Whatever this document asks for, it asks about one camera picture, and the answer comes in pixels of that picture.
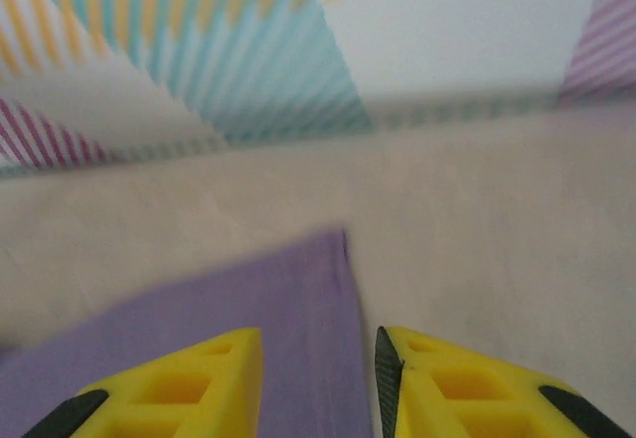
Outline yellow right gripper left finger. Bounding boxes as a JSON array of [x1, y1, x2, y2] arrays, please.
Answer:
[[24, 327, 263, 438]]

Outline purple t-shirt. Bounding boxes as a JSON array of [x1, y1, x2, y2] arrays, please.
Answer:
[[0, 228, 375, 438]]

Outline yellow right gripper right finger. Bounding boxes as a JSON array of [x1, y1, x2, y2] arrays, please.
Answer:
[[373, 326, 633, 438]]

